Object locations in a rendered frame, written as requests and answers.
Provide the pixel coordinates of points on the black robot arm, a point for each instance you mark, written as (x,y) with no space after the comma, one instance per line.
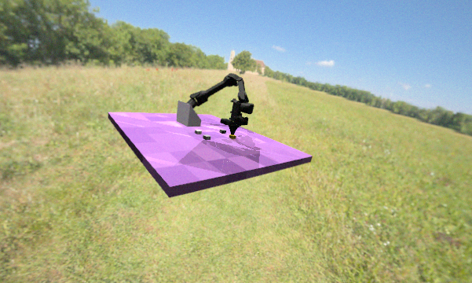
(240,106)

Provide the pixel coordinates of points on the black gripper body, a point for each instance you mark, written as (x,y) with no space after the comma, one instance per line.
(230,120)

